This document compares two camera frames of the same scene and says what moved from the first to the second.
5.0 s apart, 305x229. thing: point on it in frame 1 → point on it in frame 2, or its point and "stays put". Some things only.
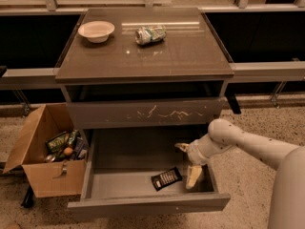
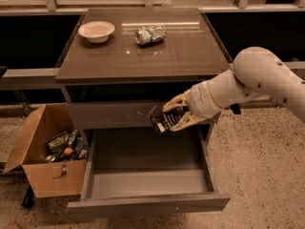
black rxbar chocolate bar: [167, 178] → [164, 120]
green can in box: [72, 137] stays put
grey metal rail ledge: [243, 72] stays put
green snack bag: [55, 142] stays put
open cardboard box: [52, 152] stays put
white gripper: [194, 154] → [199, 101]
